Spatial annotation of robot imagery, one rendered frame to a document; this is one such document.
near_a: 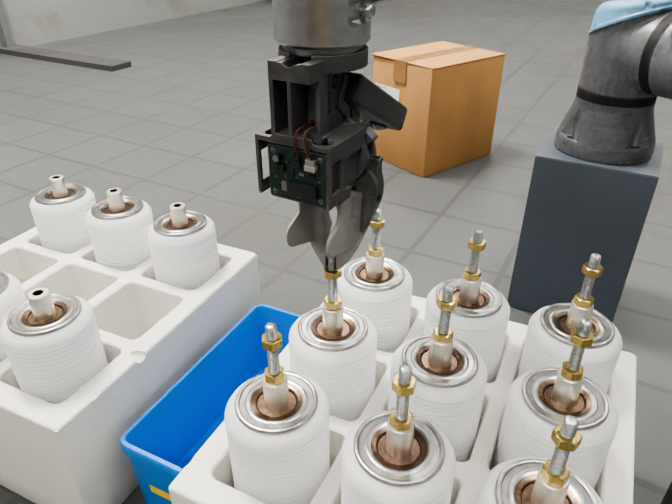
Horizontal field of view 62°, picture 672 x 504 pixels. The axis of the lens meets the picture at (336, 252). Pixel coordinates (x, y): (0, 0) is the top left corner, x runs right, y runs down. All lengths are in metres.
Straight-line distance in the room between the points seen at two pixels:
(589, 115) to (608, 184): 0.11
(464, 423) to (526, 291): 0.54
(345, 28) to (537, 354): 0.40
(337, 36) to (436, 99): 1.13
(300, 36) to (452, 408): 0.35
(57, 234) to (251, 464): 0.57
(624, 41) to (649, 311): 0.51
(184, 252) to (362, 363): 0.33
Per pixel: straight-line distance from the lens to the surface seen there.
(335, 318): 0.58
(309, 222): 0.53
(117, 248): 0.89
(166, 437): 0.78
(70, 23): 3.95
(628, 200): 0.98
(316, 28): 0.43
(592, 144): 0.97
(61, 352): 0.68
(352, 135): 0.46
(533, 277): 1.06
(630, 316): 1.17
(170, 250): 0.81
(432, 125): 1.56
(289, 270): 1.16
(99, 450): 0.73
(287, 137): 0.44
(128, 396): 0.73
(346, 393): 0.61
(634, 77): 0.94
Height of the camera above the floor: 0.63
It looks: 31 degrees down
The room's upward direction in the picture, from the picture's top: straight up
